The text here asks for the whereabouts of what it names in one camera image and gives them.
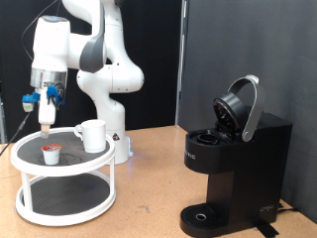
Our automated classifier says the white ceramic mug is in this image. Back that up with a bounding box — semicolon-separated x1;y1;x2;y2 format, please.
73;119;108;155

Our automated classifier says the vertical metal pole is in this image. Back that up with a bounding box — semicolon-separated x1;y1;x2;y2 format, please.
175;0;189;127

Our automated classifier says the black Keurig coffee machine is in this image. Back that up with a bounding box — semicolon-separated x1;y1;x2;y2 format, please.
179;74;293;238

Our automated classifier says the blue-mounted wrist camera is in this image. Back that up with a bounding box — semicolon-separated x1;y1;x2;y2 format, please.
21;91;42;113

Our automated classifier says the black Keurig power cord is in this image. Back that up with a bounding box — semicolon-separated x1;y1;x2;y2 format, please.
276;202;300;214

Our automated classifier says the white two-tier turntable stand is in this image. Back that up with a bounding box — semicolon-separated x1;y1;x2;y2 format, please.
10;126;118;228

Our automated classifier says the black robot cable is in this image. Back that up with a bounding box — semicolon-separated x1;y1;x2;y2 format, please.
0;0;61;157

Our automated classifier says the black curtain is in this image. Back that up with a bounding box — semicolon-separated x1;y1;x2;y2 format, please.
0;0;183;144

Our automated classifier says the black tape strip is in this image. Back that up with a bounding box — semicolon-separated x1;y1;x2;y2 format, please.
256;222;280;238

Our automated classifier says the blue cable clip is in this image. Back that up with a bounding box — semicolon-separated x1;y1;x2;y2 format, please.
46;84;66;107

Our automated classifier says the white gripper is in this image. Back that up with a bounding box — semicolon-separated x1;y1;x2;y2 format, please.
37;86;61;140

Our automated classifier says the orange-lidded coffee pod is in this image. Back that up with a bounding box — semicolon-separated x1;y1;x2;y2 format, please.
41;143;63;167

